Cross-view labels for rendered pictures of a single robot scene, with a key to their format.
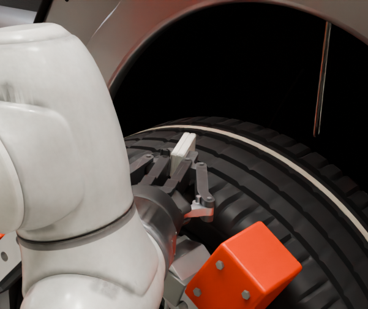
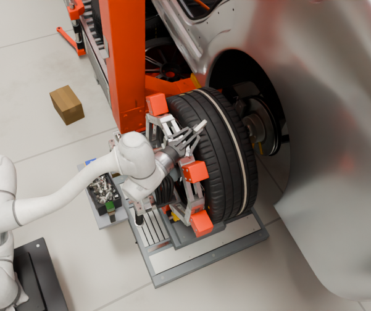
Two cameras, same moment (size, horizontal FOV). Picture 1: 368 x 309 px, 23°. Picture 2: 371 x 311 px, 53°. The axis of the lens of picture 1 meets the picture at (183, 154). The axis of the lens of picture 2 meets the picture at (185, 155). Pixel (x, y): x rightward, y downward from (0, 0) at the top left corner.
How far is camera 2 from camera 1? 0.90 m
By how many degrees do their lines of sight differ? 40
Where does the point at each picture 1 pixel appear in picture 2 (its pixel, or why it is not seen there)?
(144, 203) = (166, 158)
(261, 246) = (199, 170)
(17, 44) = (126, 147)
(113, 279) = (142, 186)
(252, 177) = (216, 139)
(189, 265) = (185, 160)
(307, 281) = (212, 176)
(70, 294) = (131, 187)
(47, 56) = (132, 152)
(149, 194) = (171, 153)
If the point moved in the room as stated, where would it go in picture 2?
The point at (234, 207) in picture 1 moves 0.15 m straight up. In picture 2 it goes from (204, 150) to (209, 128)
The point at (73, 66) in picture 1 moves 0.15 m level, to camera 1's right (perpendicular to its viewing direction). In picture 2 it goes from (138, 154) to (179, 174)
